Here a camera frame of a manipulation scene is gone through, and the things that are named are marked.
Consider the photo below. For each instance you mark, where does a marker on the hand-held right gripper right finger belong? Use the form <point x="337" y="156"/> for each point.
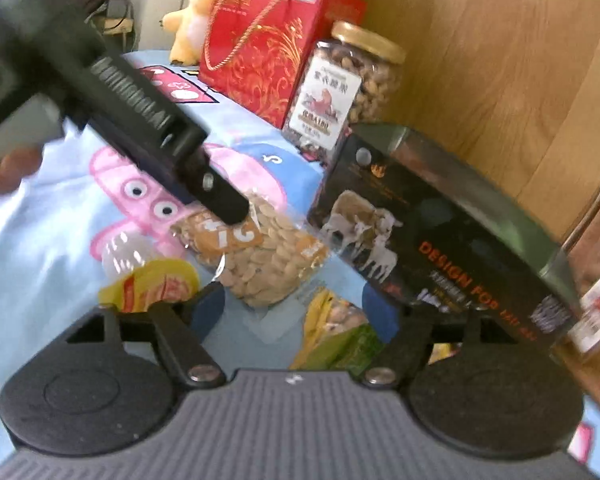
<point x="380" y="310"/>

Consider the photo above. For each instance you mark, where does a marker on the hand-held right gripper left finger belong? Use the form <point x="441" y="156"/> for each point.
<point x="207" y="310"/>

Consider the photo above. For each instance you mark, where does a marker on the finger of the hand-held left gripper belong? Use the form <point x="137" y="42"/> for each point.
<point x="225" y="200"/>

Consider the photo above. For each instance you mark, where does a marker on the green and yellow snack packet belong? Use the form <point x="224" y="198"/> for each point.
<point x="340" y="345"/>

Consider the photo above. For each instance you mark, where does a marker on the yellow-lidded jelly cup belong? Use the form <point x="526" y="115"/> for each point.
<point x="150" y="285"/>

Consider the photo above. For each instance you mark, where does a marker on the clear bag of pumpkin seeds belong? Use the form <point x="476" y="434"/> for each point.
<point x="265" y="260"/>

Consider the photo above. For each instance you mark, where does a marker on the black sheep-print box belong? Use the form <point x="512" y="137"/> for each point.
<point x="430" y="220"/>

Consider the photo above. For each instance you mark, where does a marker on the person's left hand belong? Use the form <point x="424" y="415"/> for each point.
<point x="5" y="175"/>

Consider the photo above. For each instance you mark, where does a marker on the yellow plush duck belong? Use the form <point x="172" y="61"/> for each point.
<point x="190" y="20"/>

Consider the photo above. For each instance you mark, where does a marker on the red gift box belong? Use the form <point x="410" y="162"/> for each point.
<point x="260" y="60"/>

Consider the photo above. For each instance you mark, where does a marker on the cartoon printed bed sheet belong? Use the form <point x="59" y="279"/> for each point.
<point x="40" y="270"/>

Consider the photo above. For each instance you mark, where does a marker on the wooden headboard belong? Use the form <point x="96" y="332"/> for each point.
<point x="505" y="60"/>

